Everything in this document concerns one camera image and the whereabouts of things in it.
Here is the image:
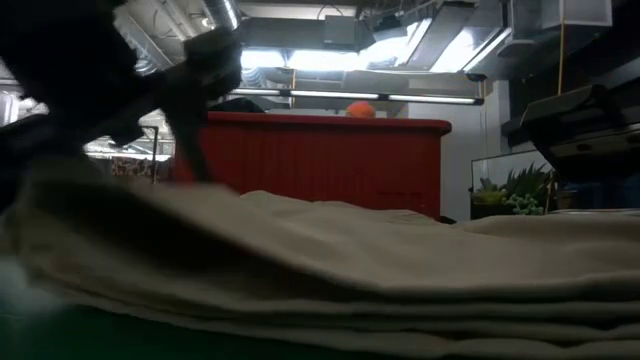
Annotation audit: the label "patterned box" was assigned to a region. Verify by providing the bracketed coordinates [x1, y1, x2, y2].
[110, 155, 174, 182]

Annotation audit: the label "green table mat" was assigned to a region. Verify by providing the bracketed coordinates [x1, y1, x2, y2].
[0, 299, 351, 360]

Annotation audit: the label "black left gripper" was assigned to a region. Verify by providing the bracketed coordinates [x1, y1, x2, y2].
[149, 29, 244, 184]

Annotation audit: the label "red plastic laundry bin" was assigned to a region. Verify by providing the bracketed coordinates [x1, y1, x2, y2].
[172, 110, 453, 221]

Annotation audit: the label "succulent plant in black pot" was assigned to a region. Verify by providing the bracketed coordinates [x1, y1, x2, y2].
[469, 162, 557, 221]

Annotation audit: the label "beige shorts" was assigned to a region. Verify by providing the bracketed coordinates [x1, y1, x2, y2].
[0, 159, 640, 360]

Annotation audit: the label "long ceiling light strip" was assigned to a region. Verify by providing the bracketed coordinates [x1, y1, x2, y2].
[227, 87, 485, 107]

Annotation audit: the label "black metal rack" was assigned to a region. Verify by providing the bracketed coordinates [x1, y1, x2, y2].
[142, 124, 161, 184]

